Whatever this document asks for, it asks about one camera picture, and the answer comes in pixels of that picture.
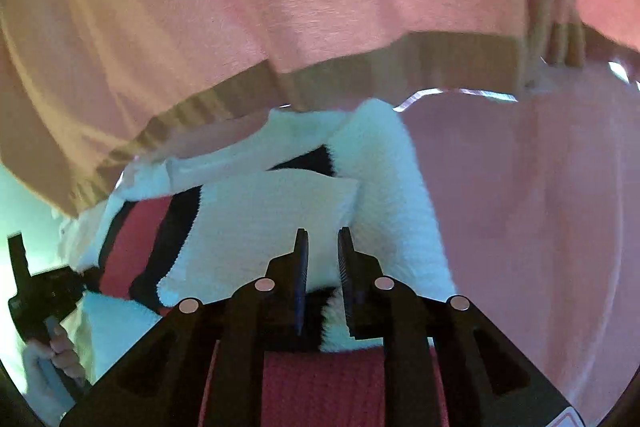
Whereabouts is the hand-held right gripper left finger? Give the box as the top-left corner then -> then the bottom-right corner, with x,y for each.
60,228 -> 311,427

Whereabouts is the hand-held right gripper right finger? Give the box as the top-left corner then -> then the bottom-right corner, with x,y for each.
337,227 -> 576,427

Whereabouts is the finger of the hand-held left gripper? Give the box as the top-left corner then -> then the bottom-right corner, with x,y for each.
7,232 -> 30,308
56,268 -> 103,304

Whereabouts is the white knit sweater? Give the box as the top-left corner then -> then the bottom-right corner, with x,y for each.
60,99 -> 458,427

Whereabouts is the person's left hand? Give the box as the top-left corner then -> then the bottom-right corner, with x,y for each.
22,324 -> 88,423

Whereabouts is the pink curtain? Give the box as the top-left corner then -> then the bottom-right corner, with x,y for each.
0,0 -> 640,218

